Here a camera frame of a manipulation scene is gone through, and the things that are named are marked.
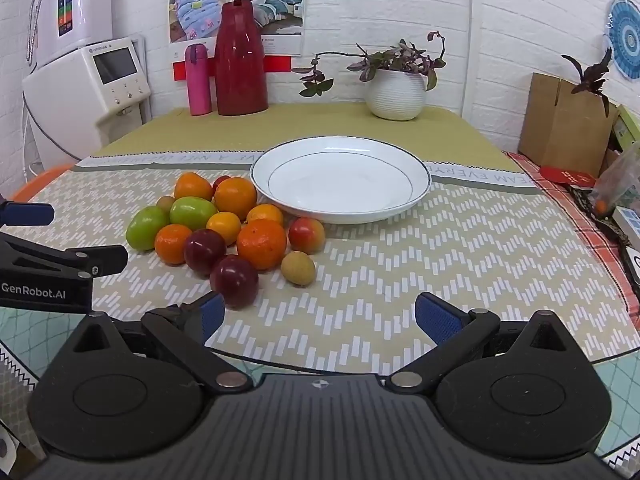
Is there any cardboard box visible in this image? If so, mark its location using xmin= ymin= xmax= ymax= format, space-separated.
xmin=518 ymin=72 xmax=621 ymax=178

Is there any white appliance with screen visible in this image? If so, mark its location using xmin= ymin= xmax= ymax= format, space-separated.
xmin=22 ymin=35 xmax=152 ymax=171

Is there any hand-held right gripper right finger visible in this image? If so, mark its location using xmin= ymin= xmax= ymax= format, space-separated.
xmin=385 ymin=291 xmax=583 ymax=395

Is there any red and yellow plum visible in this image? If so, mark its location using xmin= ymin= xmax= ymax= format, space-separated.
xmin=288 ymin=217 xmax=326 ymax=255

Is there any small yellow-orange tangerine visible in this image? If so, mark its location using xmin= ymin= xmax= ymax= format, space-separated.
xmin=206 ymin=211 xmax=242 ymax=247

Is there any green box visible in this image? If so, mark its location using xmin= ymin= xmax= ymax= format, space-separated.
xmin=612 ymin=105 xmax=640 ymax=153

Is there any white plate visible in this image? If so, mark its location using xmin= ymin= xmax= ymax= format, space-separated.
xmin=250 ymin=136 xmax=432 ymax=225

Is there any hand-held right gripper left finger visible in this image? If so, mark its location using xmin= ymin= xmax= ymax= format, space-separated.
xmin=62 ymin=290 xmax=253 ymax=394

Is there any blue round wall decoration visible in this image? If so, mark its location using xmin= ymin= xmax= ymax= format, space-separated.
xmin=602 ymin=0 xmax=640 ymax=81

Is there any purple leaf plant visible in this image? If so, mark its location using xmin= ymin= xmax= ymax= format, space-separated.
xmin=561 ymin=47 xmax=615 ymax=117

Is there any clear plastic bag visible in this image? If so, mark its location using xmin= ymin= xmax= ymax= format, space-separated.
xmin=590 ymin=142 xmax=640 ymax=221

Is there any green woven table mat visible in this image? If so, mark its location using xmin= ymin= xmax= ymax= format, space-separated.
xmin=90 ymin=102 xmax=521 ymax=160

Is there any large orange tangerine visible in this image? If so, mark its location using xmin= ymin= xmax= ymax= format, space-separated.
xmin=236 ymin=219 xmax=288 ymax=271

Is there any red envelope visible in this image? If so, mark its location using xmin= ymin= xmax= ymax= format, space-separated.
xmin=539 ymin=166 xmax=598 ymax=187

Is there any teal patterned tablecloth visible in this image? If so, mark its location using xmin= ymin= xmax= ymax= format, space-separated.
xmin=0 ymin=305 xmax=640 ymax=480

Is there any dark red plum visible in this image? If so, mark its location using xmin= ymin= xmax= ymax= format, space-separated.
xmin=209 ymin=255 xmax=259 ymax=309
xmin=183 ymin=228 xmax=227 ymax=277

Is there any red thermos jug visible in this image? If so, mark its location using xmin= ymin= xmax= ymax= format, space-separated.
xmin=215 ymin=0 xmax=269 ymax=117

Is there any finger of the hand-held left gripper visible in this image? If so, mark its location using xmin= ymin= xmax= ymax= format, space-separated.
xmin=0 ymin=200 xmax=55 ymax=227
xmin=0 ymin=232 xmax=129 ymax=281

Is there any wall poster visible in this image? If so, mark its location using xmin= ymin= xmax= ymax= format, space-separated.
xmin=167 ymin=0 xmax=307 ymax=81

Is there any green plum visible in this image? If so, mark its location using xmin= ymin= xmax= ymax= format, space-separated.
xmin=125 ymin=205 xmax=171 ymax=251
xmin=169 ymin=196 xmax=219 ymax=231

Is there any pink bottle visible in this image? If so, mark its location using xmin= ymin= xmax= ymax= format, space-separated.
xmin=185 ymin=43 xmax=213 ymax=116

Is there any white wall water purifier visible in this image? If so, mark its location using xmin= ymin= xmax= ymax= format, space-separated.
xmin=31 ymin=0 xmax=117 ymax=68

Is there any white box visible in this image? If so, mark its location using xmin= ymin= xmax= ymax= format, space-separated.
xmin=611 ymin=205 xmax=640 ymax=246

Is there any red checked cloth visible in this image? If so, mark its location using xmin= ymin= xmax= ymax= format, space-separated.
xmin=505 ymin=151 xmax=640 ymax=321

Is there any potted plant in white pot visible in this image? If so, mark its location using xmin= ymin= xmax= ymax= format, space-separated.
xmin=291 ymin=31 xmax=447 ymax=121

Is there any grey flexible hose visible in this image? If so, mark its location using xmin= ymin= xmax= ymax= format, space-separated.
xmin=27 ymin=0 xmax=45 ymax=68

